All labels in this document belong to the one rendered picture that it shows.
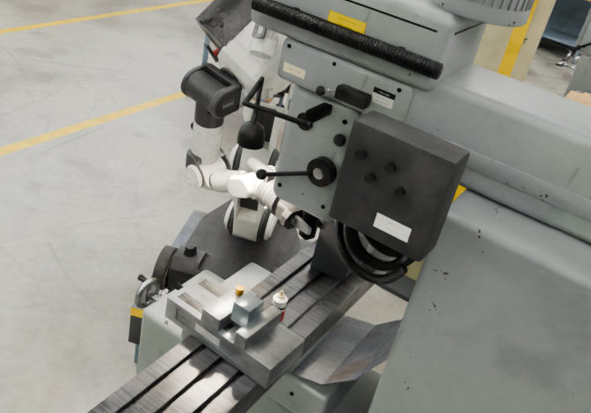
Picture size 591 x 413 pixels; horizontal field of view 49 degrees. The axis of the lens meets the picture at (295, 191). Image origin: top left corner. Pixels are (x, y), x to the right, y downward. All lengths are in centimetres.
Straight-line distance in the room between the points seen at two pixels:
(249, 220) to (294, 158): 104
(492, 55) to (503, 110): 192
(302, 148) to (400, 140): 48
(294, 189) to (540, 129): 62
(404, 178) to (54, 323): 229
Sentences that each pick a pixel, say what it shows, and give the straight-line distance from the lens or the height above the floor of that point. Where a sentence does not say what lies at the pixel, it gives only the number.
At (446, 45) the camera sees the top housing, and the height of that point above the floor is 183.
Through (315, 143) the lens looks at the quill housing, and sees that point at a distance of 154.
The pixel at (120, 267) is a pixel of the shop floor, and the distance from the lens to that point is 348.
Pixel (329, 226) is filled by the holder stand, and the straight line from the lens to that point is 196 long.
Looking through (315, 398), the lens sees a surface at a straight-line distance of 180.
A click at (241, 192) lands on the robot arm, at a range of 186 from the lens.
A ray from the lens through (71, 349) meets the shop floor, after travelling 305.
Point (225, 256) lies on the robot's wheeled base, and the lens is 268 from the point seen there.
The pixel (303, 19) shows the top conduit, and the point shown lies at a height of 180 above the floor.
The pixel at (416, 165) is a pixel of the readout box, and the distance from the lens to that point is 112.
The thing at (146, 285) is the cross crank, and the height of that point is 70.
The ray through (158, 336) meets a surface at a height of 69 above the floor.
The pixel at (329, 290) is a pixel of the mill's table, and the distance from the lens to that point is 200.
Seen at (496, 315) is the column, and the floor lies 140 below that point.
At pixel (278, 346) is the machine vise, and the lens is 167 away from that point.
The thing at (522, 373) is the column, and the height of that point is 130.
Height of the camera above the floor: 216
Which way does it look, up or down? 30 degrees down
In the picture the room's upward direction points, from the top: 13 degrees clockwise
